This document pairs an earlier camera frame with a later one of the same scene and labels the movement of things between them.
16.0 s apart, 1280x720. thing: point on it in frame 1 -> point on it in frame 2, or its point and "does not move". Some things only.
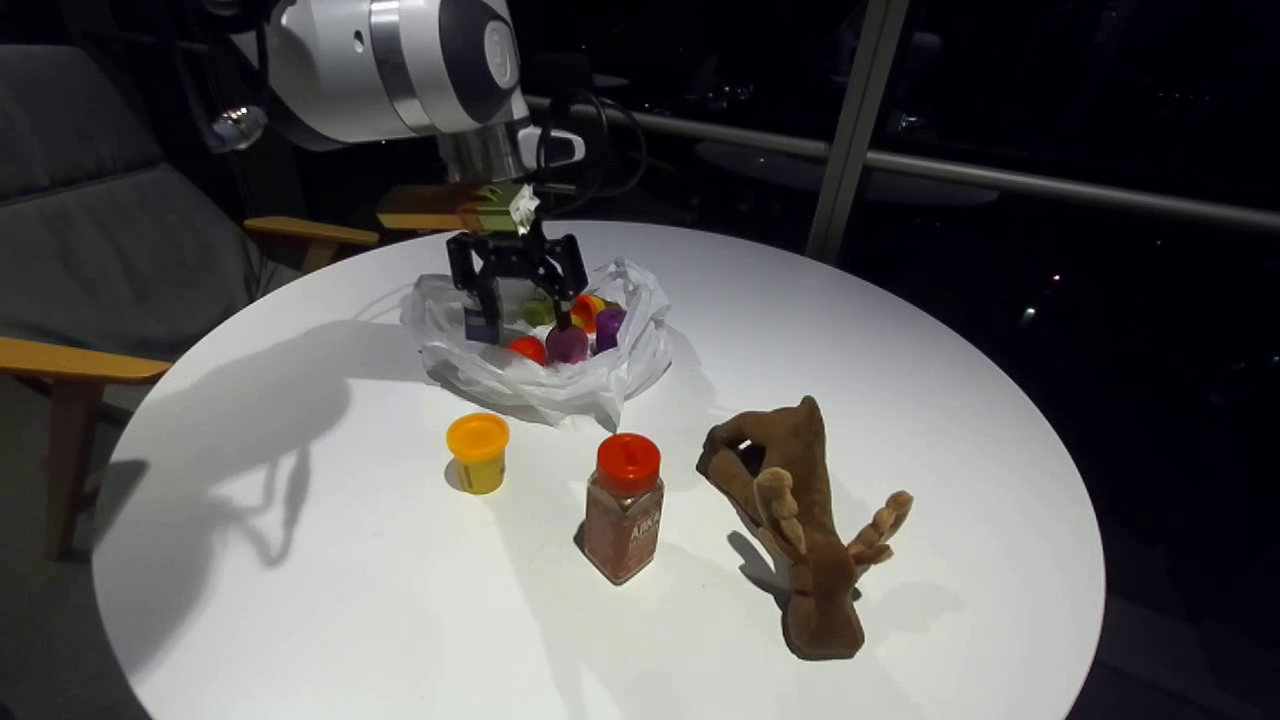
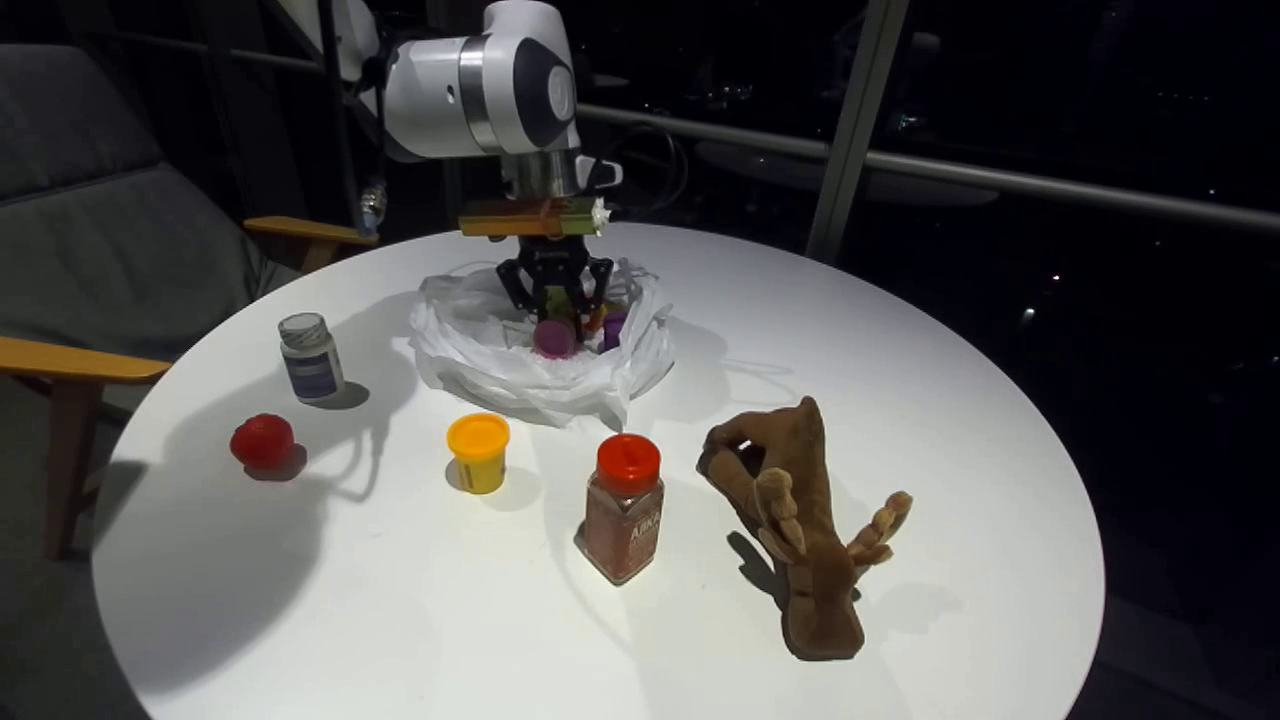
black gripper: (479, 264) -> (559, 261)
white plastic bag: (588, 389) does not move
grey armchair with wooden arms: (112, 257) does not move
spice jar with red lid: (627, 505) does not move
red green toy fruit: (530, 350) -> (267, 447)
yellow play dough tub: (479, 447) does not move
